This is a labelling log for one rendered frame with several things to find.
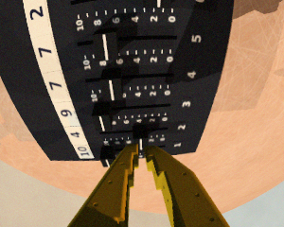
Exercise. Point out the black lighting desk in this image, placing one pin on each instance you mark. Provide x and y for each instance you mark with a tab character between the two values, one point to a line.
158	62

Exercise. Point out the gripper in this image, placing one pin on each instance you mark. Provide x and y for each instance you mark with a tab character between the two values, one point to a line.
187	202

